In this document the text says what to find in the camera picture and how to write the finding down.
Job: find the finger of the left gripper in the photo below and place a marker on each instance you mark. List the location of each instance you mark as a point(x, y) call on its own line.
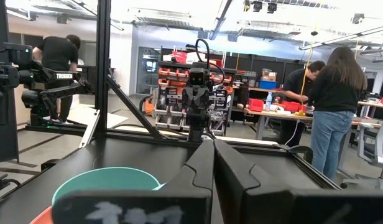
point(189, 98)
point(203, 98)

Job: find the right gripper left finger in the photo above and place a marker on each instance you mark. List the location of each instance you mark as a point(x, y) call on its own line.
point(132, 208)

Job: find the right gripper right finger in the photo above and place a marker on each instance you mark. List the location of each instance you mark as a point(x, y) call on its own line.
point(272, 205)

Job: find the teal green bowl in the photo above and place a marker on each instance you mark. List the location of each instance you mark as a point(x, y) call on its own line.
point(107, 180)

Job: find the red round plate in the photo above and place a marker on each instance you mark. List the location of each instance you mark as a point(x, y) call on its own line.
point(43, 217)

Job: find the neighbour rig black robot arm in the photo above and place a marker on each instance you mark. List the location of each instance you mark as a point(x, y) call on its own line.
point(64, 76)

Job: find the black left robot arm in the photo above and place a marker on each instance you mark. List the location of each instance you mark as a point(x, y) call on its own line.
point(197, 132)

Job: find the shelf rack with orange bins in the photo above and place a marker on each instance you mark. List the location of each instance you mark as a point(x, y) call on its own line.
point(173, 93)

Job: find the white box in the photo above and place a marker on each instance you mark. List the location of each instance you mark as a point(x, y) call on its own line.
point(192, 57)

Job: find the orange shop vacuum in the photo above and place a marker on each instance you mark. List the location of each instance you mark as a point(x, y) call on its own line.
point(149, 107)

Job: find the red box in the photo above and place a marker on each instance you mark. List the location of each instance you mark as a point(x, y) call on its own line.
point(179, 57)

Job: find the glass door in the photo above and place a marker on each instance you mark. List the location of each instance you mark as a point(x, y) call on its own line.
point(148, 71)

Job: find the red storage bin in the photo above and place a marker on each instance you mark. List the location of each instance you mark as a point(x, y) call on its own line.
point(255, 105)
point(291, 106)

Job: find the pale wooden side board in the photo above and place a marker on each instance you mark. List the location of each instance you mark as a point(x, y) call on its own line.
point(247, 140)

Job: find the wooden top work desk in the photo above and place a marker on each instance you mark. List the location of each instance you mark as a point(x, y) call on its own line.
point(260, 114)

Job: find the blue storage bin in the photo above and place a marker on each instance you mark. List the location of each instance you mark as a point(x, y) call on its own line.
point(267, 85)

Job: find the clear water bottle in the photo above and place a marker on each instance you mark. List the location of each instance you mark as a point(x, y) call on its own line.
point(269, 102)

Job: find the small cardboard box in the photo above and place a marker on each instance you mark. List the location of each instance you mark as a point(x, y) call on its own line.
point(269, 75)

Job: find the person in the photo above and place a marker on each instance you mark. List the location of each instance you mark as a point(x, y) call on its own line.
point(334, 93)
point(294, 84)
point(58, 54)

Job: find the black ceiling spotlight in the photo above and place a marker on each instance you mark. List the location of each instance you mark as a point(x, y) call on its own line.
point(257, 6)
point(271, 7)

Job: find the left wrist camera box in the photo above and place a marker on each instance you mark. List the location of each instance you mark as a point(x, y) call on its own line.
point(197, 77)

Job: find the black diagonal frame strut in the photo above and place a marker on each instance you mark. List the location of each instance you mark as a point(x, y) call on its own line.
point(132, 105)

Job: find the silver metal bracket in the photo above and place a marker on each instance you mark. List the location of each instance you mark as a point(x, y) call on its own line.
point(90, 127)

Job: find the black vertical frame post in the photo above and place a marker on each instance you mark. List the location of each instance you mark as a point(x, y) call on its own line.
point(103, 62)
point(5, 140)

